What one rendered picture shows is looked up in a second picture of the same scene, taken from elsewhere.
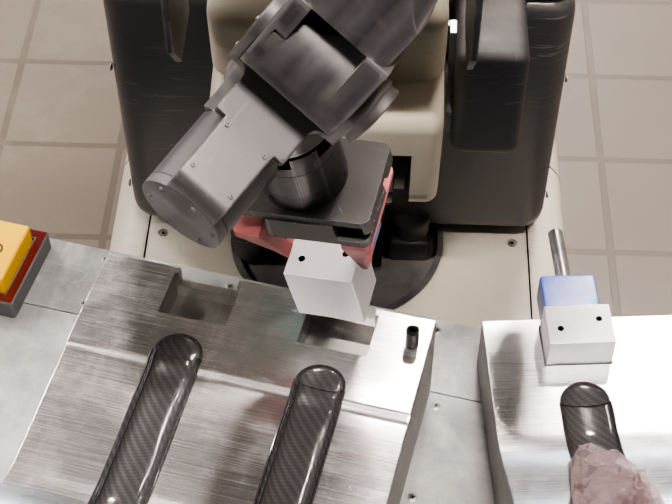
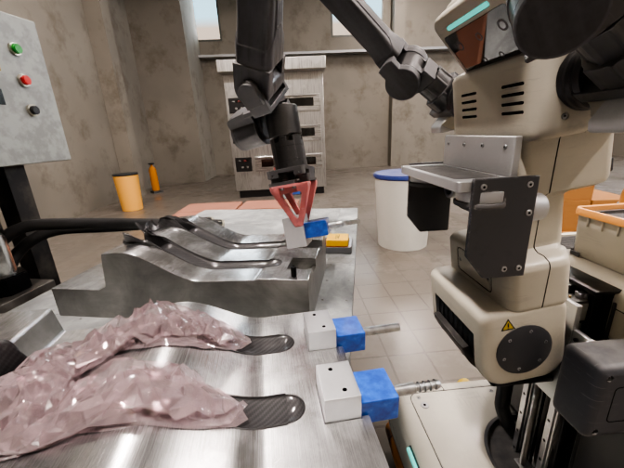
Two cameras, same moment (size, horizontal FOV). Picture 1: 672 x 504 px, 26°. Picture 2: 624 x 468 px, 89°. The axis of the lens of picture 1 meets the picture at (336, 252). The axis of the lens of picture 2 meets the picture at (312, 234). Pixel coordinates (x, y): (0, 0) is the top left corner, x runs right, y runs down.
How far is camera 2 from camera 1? 1.04 m
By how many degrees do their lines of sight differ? 73
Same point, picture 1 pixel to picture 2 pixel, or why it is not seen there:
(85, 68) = not seen: hidden behind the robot
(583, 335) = (310, 321)
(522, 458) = (243, 320)
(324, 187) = (277, 161)
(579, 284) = (355, 327)
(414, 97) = (487, 305)
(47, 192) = not seen: hidden behind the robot
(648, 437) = (254, 366)
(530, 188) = not seen: outside the picture
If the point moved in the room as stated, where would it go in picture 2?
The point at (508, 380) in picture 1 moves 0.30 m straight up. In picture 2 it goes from (292, 318) to (277, 104)
